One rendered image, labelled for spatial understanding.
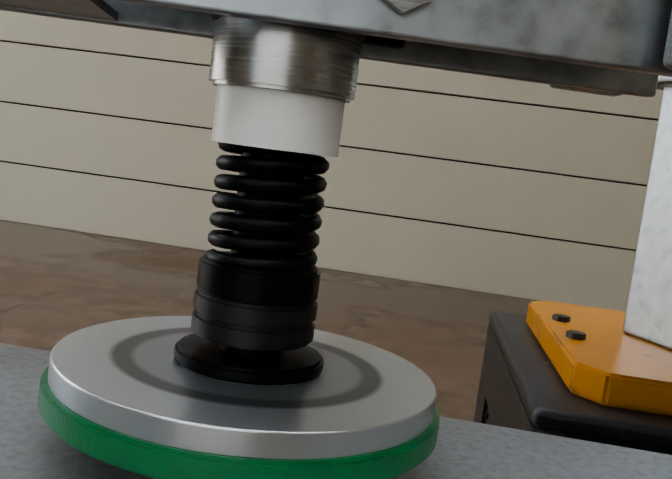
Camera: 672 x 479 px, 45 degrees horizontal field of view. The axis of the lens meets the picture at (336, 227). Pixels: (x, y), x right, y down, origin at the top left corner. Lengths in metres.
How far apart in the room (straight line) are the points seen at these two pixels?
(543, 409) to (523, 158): 5.51
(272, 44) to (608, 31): 0.16
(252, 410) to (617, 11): 0.26
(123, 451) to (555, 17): 0.28
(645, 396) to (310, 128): 0.70
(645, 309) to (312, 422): 0.94
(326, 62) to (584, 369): 0.70
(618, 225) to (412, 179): 1.61
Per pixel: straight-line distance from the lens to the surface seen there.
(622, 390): 1.03
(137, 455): 0.38
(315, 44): 0.41
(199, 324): 0.44
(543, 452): 0.56
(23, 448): 0.47
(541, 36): 0.41
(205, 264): 0.44
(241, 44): 0.42
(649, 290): 1.27
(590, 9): 0.42
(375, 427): 0.39
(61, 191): 7.18
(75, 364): 0.44
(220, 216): 0.43
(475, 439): 0.56
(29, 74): 7.32
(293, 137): 0.41
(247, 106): 0.42
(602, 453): 0.58
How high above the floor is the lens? 1.01
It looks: 6 degrees down
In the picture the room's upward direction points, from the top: 7 degrees clockwise
